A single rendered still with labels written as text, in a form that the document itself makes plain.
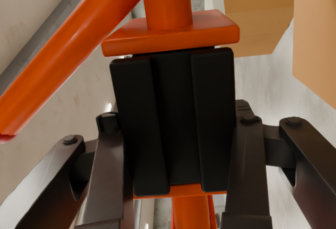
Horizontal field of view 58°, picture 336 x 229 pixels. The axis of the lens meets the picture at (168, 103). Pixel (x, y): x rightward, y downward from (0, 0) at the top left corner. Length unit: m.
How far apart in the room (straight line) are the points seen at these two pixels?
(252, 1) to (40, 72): 1.42
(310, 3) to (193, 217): 0.24
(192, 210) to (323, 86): 0.19
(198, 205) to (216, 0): 1.40
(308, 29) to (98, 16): 0.23
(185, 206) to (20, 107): 0.11
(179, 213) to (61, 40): 0.12
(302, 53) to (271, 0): 1.22
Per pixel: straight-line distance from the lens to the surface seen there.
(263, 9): 1.54
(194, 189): 0.16
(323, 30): 0.31
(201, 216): 0.19
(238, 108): 0.17
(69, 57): 0.17
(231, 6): 1.53
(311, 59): 0.34
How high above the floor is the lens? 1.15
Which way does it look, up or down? 5 degrees up
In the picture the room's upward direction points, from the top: 95 degrees counter-clockwise
